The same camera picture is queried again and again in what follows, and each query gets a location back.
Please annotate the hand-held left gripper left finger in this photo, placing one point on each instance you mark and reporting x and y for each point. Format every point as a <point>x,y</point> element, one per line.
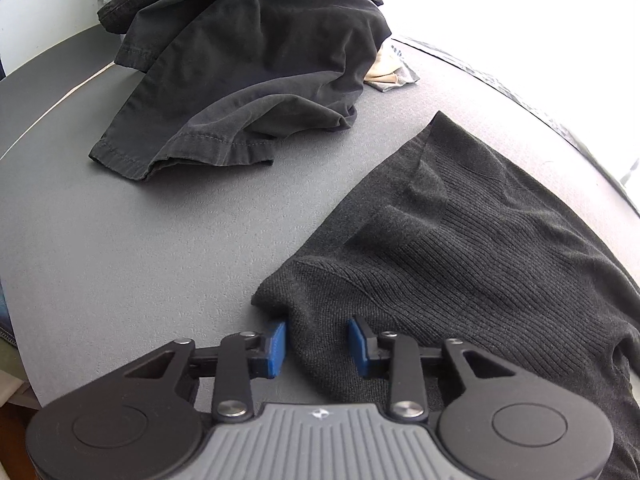
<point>276,350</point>

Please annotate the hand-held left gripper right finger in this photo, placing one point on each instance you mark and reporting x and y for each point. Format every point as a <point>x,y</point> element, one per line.
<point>356,345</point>

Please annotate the black ribbed sweater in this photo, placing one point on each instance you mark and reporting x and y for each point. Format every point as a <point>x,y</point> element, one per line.
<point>475,240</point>

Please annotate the grey cloth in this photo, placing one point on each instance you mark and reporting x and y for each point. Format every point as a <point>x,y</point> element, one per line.
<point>402,79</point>

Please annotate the black shorts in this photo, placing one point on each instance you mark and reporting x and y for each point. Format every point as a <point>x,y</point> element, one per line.
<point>250,75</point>

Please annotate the beige cloth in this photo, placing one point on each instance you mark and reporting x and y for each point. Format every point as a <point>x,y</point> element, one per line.
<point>382,62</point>

